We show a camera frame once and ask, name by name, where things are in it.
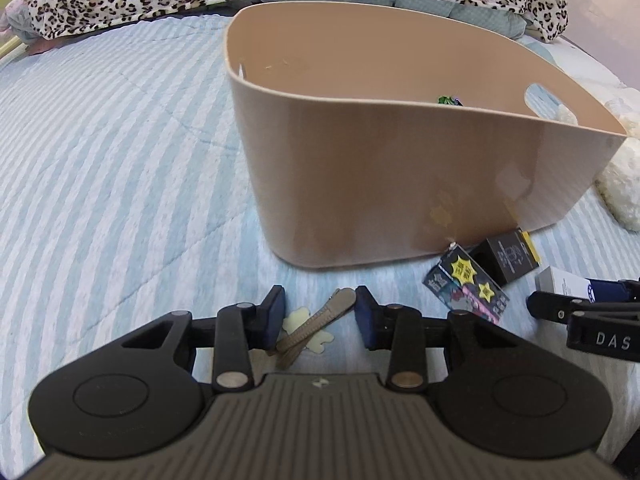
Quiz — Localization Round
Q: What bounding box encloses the pale yellow flower-shaped piece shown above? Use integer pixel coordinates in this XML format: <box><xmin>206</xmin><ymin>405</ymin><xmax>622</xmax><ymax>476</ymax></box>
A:
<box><xmin>280</xmin><ymin>307</ymin><xmax>334</xmax><ymax>357</ymax></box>

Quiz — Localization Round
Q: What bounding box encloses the pink and grey cloth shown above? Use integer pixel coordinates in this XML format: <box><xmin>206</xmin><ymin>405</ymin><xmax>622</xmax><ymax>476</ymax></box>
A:
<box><xmin>0</xmin><ymin>0</ymin><xmax>47</xmax><ymax>57</ymax></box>

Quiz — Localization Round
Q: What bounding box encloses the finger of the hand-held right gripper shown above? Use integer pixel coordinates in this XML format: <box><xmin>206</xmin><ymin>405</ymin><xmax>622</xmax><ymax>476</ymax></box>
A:
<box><xmin>587</xmin><ymin>278</ymin><xmax>640</xmax><ymax>304</ymax></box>
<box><xmin>526</xmin><ymin>291</ymin><xmax>640</xmax><ymax>323</ymax></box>

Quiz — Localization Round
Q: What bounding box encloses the colourful box with yellow stars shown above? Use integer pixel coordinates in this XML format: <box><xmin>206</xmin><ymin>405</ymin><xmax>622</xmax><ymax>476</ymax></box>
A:
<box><xmin>422</xmin><ymin>243</ymin><xmax>511</xmax><ymax>324</ymax></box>

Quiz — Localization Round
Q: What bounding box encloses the white plush toy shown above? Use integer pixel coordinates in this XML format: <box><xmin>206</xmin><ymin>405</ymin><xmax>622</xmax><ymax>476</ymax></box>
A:
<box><xmin>594</xmin><ymin>110</ymin><xmax>640</xmax><ymax>234</ymax></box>

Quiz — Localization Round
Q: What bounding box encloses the grey-blue pillow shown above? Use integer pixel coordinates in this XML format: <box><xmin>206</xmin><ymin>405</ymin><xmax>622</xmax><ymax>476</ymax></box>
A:
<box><xmin>240</xmin><ymin>0</ymin><xmax>532</xmax><ymax>37</ymax></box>

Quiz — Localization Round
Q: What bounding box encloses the white and blue box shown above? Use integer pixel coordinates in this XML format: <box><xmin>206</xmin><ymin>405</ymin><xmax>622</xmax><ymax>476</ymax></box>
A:
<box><xmin>534</xmin><ymin>266</ymin><xmax>597</xmax><ymax>302</ymax></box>

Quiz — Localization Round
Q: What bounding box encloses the black and yellow box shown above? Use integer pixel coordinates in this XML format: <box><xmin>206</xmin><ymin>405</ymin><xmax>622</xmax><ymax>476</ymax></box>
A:
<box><xmin>472</xmin><ymin>228</ymin><xmax>542</xmax><ymax>286</ymax></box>

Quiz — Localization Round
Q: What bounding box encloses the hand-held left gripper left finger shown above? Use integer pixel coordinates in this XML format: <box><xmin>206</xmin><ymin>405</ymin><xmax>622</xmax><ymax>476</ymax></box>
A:
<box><xmin>121</xmin><ymin>285</ymin><xmax>289</xmax><ymax>394</ymax></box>

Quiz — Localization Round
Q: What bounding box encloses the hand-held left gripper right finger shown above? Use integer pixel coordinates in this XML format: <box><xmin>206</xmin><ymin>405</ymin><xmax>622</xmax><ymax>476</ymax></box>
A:
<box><xmin>355</xmin><ymin>285</ymin><xmax>512</xmax><ymax>392</ymax></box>

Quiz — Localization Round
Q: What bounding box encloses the beige plastic basket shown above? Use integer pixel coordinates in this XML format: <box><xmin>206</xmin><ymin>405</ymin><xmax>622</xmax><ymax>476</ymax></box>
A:
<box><xmin>222</xmin><ymin>2</ymin><xmax>629</xmax><ymax>269</ymax></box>

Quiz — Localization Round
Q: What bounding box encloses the blue striped bed sheet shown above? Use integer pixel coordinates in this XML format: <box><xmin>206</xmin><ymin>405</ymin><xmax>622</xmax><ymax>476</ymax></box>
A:
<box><xmin>0</xmin><ymin>12</ymin><xmax>640</xmax><ymax>463</ymax></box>

